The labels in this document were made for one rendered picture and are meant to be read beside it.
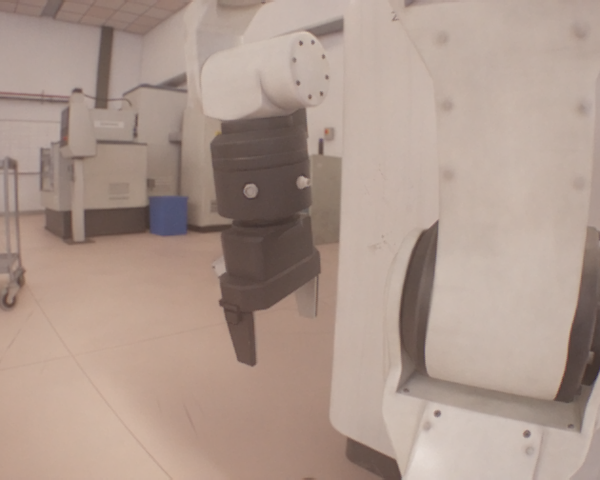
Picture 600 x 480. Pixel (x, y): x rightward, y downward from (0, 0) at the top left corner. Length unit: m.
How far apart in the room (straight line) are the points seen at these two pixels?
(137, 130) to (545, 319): 5.96
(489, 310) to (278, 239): 0.19
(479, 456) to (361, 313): 0.57
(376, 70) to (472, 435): 0.69
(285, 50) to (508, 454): 0.36
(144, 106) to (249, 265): 5.82
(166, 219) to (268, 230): 4.97
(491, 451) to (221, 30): 0.44
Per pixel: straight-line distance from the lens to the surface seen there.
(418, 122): 0.77
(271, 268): 0.36
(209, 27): 0.40
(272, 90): 0.33
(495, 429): 0.35
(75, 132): 4.82
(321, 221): 4.70
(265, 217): 0.34
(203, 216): 5.53
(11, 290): 2.50
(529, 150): 0.27
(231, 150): 0.34
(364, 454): 1.08
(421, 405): 0.36
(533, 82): 0.27
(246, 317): 0.37
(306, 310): 0.47
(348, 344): 0.91
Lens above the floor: 0.70
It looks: 8 degrees down
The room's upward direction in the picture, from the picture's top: 2 degrees clockwise
